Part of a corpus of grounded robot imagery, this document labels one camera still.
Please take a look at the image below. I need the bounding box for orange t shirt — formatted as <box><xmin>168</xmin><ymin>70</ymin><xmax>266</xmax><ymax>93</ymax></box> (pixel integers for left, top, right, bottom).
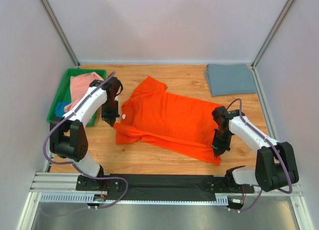
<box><xmin>114</xmin><ymin>77</ymin><xmax>221</xmax><ymax>165</ymax></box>

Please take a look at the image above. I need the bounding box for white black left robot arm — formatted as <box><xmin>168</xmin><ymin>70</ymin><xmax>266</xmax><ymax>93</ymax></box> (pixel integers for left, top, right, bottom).
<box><xmin>45</xmin><ymin>78</ymin><xmax>123</xmax><ymax>180</ymax></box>

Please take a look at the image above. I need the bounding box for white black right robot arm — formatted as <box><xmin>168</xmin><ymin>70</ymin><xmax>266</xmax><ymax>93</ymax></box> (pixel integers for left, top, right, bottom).
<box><xmin>212</xmin><ymin>107</ymin><xmax>299</xmax><ymax>194</ymax></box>

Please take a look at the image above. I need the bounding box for pink t shirt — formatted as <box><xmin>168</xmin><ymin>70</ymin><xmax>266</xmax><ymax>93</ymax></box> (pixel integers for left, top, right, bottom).
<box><xmin>64</xmin><ymin>72</ymin><xmax>104</xmax><ymax>113</ymax></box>

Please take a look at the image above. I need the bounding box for green plastic bin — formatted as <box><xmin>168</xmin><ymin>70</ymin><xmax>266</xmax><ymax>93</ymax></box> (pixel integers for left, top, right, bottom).
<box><xmin>47</xmin><ymin>68</ymin><xmax>107</xmax><ymax>122</ymax></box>

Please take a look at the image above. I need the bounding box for blue cloth in bin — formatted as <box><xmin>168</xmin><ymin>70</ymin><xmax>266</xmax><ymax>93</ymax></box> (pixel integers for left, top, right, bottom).
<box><xmin>55</xmin><ymin>102</ymin><xmax>70</xmax><ymax>117</ymax></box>

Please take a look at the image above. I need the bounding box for folded grey blue t shirt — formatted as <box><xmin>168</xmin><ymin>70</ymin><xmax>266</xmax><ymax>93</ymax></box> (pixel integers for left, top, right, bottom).
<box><xmin>204</xmin><ymin>64</ymin><xmax>257</xmax><ymax>97</ymax></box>

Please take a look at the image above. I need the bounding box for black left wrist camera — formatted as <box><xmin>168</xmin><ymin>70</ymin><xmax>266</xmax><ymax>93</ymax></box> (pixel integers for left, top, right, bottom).
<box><xmin>102</xmin><ymin>77</ymin><xmax>124</xmax><ymax>99</ymax></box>

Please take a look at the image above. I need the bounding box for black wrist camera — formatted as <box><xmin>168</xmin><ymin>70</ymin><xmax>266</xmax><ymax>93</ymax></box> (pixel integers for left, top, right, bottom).
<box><xmin>212</xmin><ymin>106</ymin><xmax>233</xmax><ymax>128</ymax></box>
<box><xmin>102</xmin><ymin>77</ymin><xmax>124</xmax><ymax>99</ymax></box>

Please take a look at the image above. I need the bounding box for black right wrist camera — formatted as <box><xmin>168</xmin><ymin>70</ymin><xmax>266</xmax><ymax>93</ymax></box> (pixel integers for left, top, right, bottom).
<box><xmin>212</xmin><ymin>106</ymin><xmax>233</xmax><ymax>128</ymax></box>

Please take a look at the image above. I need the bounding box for black base plate strip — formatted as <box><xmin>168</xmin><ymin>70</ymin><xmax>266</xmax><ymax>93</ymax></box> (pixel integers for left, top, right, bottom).
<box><xmin>76</xmin><ymin>174</ymin><xmax>254</xmax><ymax>201</ymax></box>

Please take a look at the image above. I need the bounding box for white slotted cable duct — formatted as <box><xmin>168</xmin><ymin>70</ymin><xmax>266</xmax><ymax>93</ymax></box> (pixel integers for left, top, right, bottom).
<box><xmin>39</xmin><ymin>193</ymin><xmax>229</xmax><ymax>205</ymax></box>

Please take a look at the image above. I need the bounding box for aluminium frame rail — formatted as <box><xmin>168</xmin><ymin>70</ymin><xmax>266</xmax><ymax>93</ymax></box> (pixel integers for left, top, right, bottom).
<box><xmin>29</xmin><ymin>172</ymin><xmax>304</xmax><ymax>196</ymax></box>

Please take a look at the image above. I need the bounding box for left aluminium corner post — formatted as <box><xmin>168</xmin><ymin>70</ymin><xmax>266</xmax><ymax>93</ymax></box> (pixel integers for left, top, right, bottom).
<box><xmin>39</xmin><ymin>0</ymin><xmax>81</xmax><ymax>68</ymax></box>

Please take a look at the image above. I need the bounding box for aluminium corner post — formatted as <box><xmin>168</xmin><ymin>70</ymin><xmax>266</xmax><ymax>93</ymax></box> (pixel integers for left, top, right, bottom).
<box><xmin>251</xmin><ymin>0</ymin><xmax>302</xmax><ymax>68</ymax></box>
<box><xmin>39</xmin><ymin>0</ymin><xmax>81</xmax><ymax>68</ymax></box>

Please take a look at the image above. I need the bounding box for right aluminium corner post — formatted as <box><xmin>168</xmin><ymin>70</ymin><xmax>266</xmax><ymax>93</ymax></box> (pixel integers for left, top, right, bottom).
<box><xmin>251</xmin><ymin>0</ymin><xmax>302</xmax><ymax>68</ymax></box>

